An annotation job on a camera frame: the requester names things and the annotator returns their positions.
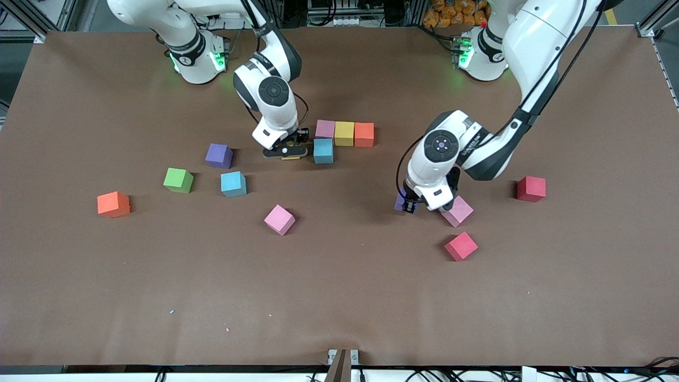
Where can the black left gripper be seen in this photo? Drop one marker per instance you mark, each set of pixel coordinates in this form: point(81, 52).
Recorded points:
point(409, 205)

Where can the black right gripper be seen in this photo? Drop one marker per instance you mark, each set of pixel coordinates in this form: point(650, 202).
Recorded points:
point(302, 136)

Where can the purple foam cube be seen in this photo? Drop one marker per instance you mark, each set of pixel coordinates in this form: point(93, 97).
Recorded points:
point(398, 203)
point(219, 156)

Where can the mauve pink foam cube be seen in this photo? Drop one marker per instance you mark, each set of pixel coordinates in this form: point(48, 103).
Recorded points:
point(325, 129)

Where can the teal foam cube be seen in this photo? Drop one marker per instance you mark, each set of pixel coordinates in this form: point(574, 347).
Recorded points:
point(233, 184)
point(323, 152)

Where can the orange foam cube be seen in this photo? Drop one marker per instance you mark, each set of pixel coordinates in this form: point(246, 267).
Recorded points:
point(113, 205)
point(364, 135)

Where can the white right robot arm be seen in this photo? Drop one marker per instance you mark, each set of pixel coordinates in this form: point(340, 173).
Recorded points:
point(276, 119)

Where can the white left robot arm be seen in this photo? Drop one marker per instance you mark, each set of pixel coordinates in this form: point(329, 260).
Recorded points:
point(536, 48)

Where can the red foam cube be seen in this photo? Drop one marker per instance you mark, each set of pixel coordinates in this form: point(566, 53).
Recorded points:
point(531, 189)
point(461, 246)

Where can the brown table mat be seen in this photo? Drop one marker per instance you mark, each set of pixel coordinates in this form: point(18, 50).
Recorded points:
point(339, 276)

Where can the white power strip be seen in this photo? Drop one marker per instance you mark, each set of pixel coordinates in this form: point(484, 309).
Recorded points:
point(350, 21)
point(233, 24)

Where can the green foam cube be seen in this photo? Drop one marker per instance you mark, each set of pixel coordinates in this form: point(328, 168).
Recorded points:
point(177, 180)

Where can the small green-lit electronics box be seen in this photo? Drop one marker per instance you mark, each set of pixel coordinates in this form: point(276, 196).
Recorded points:
point(460, 50)

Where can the small white box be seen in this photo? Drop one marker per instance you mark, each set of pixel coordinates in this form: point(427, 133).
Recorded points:
point(529, 374)

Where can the metal clamp bracket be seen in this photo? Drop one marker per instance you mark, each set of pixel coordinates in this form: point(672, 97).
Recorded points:
point(339, 371)

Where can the aluminium frame profile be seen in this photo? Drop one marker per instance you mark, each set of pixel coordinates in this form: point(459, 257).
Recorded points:
point(24, 18)
point(656, 16)

